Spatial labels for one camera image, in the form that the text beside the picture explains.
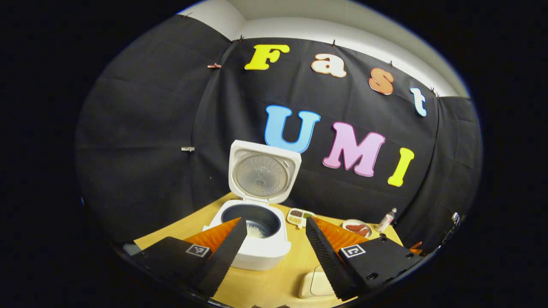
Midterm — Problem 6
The white rice cooker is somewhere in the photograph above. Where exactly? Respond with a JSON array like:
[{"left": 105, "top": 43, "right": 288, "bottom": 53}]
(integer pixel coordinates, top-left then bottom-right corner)
[{"left": 205, "top": 140, "right": 302, "bottom": 271}]

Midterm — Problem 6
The clear bottle pink label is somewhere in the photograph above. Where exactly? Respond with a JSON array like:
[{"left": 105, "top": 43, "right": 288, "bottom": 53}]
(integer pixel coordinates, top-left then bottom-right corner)
[{"left": 377, "top": 208, "right": 397, "bottom": 234}]

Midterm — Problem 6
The white divided grain tray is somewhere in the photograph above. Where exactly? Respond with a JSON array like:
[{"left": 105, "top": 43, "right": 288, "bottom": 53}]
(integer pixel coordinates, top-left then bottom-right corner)
[{"left": 286, "top": 208, "right": 316, "bottom": 228}]

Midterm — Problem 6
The black backdrop cloth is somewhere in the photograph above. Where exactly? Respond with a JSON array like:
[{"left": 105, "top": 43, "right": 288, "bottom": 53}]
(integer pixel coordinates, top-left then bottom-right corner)
[{"left": 74, "top": 15, "right": 483, "bottom": 257}]

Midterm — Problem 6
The white round plate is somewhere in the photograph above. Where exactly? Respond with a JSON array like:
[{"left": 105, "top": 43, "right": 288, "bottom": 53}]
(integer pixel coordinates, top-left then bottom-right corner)
[{"left": 342, "top": 219, "right": 373, "bottom": 238}]

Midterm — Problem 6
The clear rice container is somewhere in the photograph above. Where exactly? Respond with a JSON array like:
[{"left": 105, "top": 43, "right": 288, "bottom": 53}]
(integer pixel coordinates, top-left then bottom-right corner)
[{"left": 298, "top": 265, "right": 339, "bottom": 299}]

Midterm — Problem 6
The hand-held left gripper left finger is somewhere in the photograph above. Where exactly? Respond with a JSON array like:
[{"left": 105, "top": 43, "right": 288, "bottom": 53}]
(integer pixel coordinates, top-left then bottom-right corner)
[{"left": 128, "top": 217, "right": 248, "bottom": 299}]

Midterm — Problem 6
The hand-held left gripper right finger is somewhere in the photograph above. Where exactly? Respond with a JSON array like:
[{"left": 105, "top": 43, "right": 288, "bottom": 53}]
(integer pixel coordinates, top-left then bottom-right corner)
[{"left": 305, "top": 216, "right": 429, "bottom": 301}]

